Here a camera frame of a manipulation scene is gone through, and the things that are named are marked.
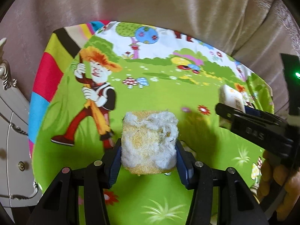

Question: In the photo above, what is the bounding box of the white orange tissue pack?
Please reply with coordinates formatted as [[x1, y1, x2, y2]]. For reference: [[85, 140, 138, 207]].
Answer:
[[219, 84, 246, 130]]

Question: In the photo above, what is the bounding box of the yellow white scrub sponge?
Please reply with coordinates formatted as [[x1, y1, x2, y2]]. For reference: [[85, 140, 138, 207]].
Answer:
[[121, 111, 179, 175]]

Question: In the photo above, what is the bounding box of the person's right hand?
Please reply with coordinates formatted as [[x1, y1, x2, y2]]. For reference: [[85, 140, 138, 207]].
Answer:
[[257, 151, 299, 222]]

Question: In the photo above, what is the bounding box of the green cartoon print cloth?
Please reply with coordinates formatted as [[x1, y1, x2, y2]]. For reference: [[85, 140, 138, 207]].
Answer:
[[28, 20, 275, 225]]

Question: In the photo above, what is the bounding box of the beige satin curtain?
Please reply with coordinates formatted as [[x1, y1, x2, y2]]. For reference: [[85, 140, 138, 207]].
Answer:
[[1, 0, 299, 113]]

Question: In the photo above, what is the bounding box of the white ornate cabinet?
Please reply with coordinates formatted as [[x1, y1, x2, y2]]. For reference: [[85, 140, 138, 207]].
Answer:
[[0, 37, 43, 221]]

